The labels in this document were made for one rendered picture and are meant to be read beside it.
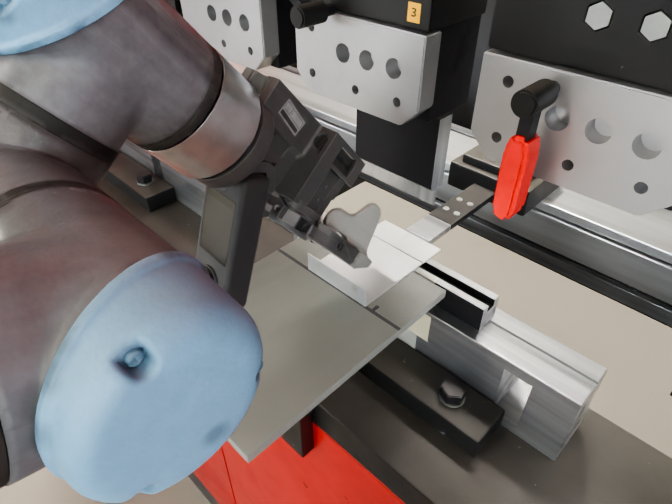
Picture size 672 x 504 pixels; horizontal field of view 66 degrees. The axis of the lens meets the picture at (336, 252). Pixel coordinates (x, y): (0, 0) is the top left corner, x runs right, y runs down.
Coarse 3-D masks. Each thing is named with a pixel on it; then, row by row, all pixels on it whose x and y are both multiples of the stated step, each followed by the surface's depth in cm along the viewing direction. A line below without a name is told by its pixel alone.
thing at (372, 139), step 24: (360, 120) 53; (384, 120) 50; (432, 120) 46; (360, 144) 54; (384, 144) 52; (408, 144) 50; (432, 144) 48; (384, 168) 53; (408, 168) 51; (432, 168) 49; (408, 192) 54; (432, 192) 51
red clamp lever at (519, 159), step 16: (544, 80) 32; (528, 96) 31; (544, 96) 32; (528, 112) 32; (528, 128) 33; (512, 144) 34; (528, 144) 33; (512, 160) 34; (528, 160) 34; (512, 176) 35; (528, 176) 35; (496, 192) 37; (512, 192) 35; (496, 208) 37; (512, 208) 36
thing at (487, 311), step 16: (432, 272) 58; (448, 272) 56; (448, 288) 54; (464, 288) 55; (480, 288) 54; (448, 304) 55; (464, 304) 53; (480, 304) 52; (496, 304) 54; (464, 320) 54; (480, 320) 53
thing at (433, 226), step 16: (464, 160) 71; (480, 160) 69; (448, 176) 73; (464, 176) 71; (480, 176) 69; (496, 176) 68; (464, 192) 68; (480, 192) 68; (528, 192) 65; (544, 192) 69; (448, 208) 65; (464, 208) 65; (528, 208) 67; (416, 224) 63; (432, 224) 63; (448, 224) 63; (432, 240) 60
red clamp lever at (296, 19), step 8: (296, 0) 42; (304, 0) 43; (320, 0) 43; (296, 8) 42; (304, 8) 42; (312, 8) 42; (320, 8) 43; (328, 8) 44; (296, 16) 42; (304, 16) 42; (312, 16) 42; (320, 16) 43; (296, 24) 42; (304, 24) 42; (312, 24) 43
